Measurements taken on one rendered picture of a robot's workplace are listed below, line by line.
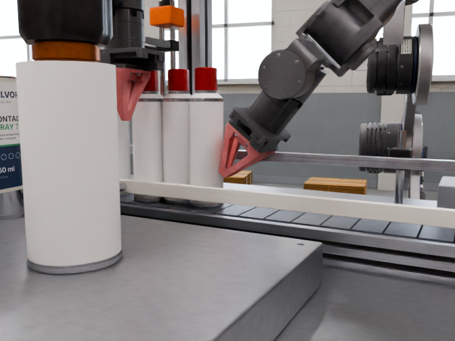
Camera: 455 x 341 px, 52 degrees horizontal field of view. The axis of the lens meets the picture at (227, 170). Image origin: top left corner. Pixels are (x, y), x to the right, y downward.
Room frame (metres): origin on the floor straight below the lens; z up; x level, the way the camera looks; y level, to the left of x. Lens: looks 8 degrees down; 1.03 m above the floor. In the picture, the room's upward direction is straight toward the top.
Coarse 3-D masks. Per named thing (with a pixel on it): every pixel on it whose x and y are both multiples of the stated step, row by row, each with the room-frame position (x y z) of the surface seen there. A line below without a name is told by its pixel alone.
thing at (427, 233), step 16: (176, 208) 0.67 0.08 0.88; (192, 208) 0.67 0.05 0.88; (208, 208) 0.67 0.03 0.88; (224, 208) 0.67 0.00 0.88; (240, 208) 0.67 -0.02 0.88; (256, 208) 0.67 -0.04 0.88; (304, 224) 0.58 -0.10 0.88; (320, 224) 0.58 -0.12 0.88; (336, 224) 0.58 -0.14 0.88; (352, 224) 0.58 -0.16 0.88; (368, 224) 0.58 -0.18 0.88; (384, 224) 0.58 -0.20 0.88; (400, 224) 0.58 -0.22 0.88; (432, 240) 0.51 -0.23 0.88; (448, 240) 0.51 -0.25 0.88
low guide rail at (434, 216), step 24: (144, 192) 0.70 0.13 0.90; (168, 192) 0.68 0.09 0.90; (192, 192) 0.66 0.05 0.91; (216, 192) 0.64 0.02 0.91; (240, 192) 0.62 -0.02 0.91; (264, 192) 0.61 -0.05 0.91; (360, 216) 0.55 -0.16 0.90; (384, 216) 0.54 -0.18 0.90; (408, 216) 0.52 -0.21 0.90; (432, 216) 0.51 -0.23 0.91
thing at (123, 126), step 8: (120, 120) 0.76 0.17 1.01; (120, 128) 0.76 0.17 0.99; (128, 128) 0.77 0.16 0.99; (120, 136) 0.76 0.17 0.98; (128, 136) 0.77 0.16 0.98; (120, 144) 0.75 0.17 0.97; (128, 144) 0.77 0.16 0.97; (120, 152) 0.75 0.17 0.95; (128, 152) 0.77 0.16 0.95; (120, 160) 0.75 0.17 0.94; (128, 160) 0.77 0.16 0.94; (120, 168) 0.75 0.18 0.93; (128, 168) 0.77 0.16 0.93; (120, 176) 0.75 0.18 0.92; (128, 176) 0.77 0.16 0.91; (120, 192) 0.75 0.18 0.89
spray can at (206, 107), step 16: (208, 80) 0.68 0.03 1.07; (192, 96) 0.69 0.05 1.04; (208, 96) 0.68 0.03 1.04; (192, 112) 0.68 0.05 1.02; (208, 112) 0.67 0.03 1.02; (192, 128) 0.68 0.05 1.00; (208, 128) 0.67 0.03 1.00; (192, 144) 0.68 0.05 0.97; (208, 144) 0.67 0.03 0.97; (192, 160) 0.68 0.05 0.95; (208, 160) 0.67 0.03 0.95; (192, 176) 0.68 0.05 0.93; (208, 176) 0.67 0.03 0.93
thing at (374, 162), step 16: (272, 160) 0.68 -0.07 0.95; (288, 160) 0.67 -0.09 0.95; (304, 160) 0.66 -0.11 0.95; (320, 160) 0.65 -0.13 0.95; (336, 160) 0.64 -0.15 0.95; (352, 160) 0.63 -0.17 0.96; (368, 160) 0.62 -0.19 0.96; (384, 160) 0.61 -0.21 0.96; (400, 160) 0.60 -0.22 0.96; (416, 160) 0.59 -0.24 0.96; (432, 160) 0.58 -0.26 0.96; (448, 160) 0.58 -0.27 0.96
